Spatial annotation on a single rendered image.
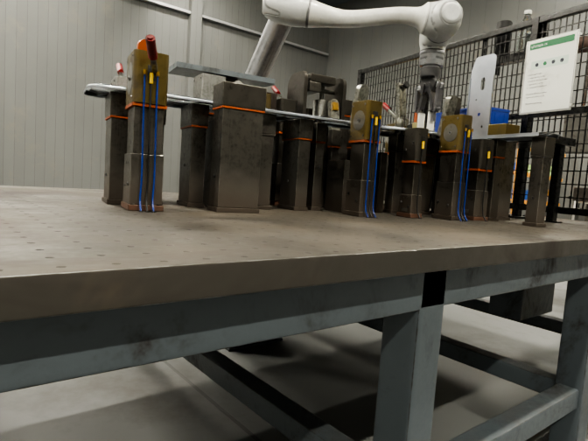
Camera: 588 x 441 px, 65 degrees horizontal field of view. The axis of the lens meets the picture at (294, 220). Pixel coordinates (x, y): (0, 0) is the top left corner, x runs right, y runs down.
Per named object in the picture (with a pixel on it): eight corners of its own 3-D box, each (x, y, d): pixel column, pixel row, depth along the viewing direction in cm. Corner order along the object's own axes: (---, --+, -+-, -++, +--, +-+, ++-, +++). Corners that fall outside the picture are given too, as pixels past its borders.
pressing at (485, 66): (486, 141, 182) (496, 52, 180) (464, 142, 193) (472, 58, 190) (487, 141, 183) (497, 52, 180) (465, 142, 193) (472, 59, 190)
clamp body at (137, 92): (128, 213, 103) (135, 45, 100) (119, 208, 115) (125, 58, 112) (167, 214, 107) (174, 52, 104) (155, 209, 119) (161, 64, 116)
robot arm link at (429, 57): (432, 46, 167) (430, 64, 168) (450, 52, 172) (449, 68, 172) (414, 52, 175) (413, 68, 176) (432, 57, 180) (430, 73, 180)
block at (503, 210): (495, 220, 175) (506, 122, 172) (478, 217, 182) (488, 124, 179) (509, 220, 179) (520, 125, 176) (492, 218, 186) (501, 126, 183)
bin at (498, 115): (478, 136, 195) (481, 105, 194) (431, 140, 223) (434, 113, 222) (507, 140, 201) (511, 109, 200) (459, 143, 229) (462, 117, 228)
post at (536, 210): (535, 227, 149) (546, 136, 147) (521, 225, 154) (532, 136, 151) (545, 227, 152) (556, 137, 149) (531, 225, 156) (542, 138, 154)
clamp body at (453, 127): (457, 222, 150) (467, 113, 147) (430, 218, 161) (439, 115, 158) (471, 222, 153) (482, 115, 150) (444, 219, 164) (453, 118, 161)
